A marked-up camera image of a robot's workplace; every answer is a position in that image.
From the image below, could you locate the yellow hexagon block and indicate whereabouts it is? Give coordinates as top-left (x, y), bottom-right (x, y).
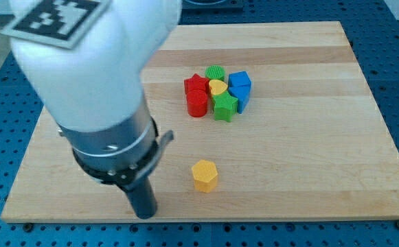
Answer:
top-left (192, 160), bottom-right (218, 193)

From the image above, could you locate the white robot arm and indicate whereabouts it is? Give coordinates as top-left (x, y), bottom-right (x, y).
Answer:
top-left (4, 0), bottom-right (182, 187)

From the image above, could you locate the red cylinder block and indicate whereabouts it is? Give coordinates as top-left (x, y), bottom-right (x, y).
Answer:
top-left (186, 90), bottom-right (208, 117)

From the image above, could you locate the green star block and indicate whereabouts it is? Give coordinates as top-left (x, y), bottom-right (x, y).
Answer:
top-left (212, 91), bottom-right (238, 122)

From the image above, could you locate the red star block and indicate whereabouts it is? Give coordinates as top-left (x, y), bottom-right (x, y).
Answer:
top-left (183, 73), bottom-right (209, 94)

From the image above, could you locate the yellow heart block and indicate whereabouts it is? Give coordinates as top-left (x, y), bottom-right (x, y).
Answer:
top-left (209, 79), bottom-right (228, 96)

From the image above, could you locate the green cylinder block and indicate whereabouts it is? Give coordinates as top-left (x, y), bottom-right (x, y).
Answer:
top-left (205, 65), bottom-right (225, 81)

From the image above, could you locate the blue pentagon block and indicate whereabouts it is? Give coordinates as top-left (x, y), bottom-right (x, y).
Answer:
top-left (229, 86), bottom-right (251, 114)

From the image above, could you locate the blue cube block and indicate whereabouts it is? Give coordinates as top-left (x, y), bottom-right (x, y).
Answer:
top-left (228, 71), bottom-right (251, 87)

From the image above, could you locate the wooden board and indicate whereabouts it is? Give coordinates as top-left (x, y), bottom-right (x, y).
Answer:
top-left (0, 21), bottom-right (399, 224)

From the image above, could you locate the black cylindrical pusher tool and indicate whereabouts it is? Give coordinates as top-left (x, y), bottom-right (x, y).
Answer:
top-left (122, 178), bottom-right (157, 220)

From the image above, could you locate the black white fiducial marker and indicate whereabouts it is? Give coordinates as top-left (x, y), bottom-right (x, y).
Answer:
top-left (1, 0), bottom-right (111, 49)

